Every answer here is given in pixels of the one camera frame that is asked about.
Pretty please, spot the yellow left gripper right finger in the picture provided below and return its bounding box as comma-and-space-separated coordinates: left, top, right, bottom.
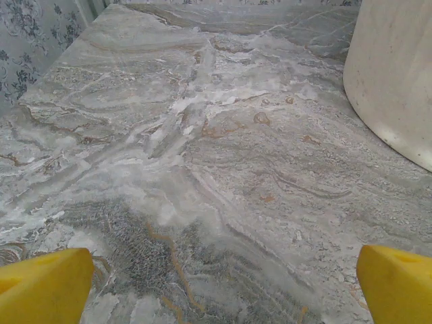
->
356, 244, 432, 324

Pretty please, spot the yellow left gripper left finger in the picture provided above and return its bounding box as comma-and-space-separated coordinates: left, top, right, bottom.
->
0, 248, 95, 324

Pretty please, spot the white round bin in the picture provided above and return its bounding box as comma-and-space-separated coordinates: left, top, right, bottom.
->
343, 0, 432, 171

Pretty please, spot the aluminium frame post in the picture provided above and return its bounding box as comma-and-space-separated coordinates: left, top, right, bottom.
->
76, 0, 111, 30

